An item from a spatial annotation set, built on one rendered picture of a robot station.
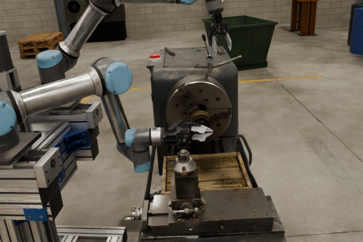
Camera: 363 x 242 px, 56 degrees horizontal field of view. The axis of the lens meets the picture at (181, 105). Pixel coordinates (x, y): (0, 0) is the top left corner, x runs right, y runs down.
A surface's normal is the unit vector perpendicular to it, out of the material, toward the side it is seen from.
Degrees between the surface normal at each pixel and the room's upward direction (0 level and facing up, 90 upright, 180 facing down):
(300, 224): 0
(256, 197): 0
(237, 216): 0
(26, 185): 90
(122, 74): 89
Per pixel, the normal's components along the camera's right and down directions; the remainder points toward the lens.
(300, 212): -0.06, -0.93
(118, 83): 0.68, 0.22
